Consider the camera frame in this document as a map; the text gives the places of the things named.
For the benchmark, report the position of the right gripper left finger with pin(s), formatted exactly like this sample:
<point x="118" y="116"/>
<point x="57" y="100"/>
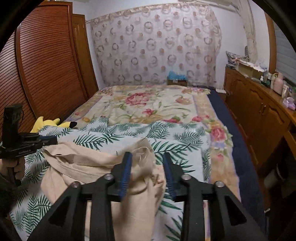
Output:
<point x="65" y="220"/>

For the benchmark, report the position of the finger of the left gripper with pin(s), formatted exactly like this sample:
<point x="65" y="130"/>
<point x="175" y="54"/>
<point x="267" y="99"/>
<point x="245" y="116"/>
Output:
<point x="48" y="140"/>

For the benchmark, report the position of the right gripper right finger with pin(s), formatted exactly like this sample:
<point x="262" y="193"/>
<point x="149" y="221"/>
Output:
<point x="229" y="220"/>

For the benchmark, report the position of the person's left hand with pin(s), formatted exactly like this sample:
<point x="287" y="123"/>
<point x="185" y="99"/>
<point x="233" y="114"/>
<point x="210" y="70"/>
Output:
<point x="18" y="167"/>

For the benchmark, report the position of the yellow Pikachu plush toy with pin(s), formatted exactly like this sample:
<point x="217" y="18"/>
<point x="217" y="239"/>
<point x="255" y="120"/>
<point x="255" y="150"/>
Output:
<point x="41" y="123"/>

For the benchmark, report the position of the navy blue bed sheet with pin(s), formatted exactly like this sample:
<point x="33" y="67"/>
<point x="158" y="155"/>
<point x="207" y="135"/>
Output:
<point x="250" y="193"/>

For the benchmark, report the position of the wooden louvered wardrobe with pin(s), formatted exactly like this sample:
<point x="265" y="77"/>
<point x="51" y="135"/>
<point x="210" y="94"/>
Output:
<point x="46" y="65"/>

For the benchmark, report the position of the floral bed quilt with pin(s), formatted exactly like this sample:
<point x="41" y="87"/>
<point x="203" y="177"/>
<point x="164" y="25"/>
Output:
<point x="185" y="113"/>

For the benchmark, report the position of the palm leaf print blanket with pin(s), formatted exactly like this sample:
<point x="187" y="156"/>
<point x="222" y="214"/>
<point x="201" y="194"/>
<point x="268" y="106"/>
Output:
<point x="85" y="154"/>

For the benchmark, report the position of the wooden sideboard cabinet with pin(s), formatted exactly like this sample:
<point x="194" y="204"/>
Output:
<point x="260" y="115"/>

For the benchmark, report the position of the purple small container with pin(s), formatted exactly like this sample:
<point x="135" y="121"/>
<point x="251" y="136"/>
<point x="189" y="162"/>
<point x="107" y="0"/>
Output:
<point x="289" y="103"/>

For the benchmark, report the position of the pink bottle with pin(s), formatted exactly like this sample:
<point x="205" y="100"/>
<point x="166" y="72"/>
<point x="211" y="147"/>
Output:
<point x="278" y="83"/>

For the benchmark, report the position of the cardboard box on sideboard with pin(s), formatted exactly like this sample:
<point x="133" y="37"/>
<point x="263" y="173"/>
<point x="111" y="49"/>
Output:
<point x="249" y="71"/>

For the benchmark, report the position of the grey window roller blind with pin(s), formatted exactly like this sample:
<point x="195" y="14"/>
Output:
<point x="285" y="55"/>

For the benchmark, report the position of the cream lace side curtain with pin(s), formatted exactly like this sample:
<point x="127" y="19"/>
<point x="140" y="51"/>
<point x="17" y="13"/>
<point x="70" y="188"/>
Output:
<point x="248" y="22"/>

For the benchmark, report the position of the circle patterned wall curtain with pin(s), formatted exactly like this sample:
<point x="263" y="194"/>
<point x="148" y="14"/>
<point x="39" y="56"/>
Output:
<point x="144" y="45"/>

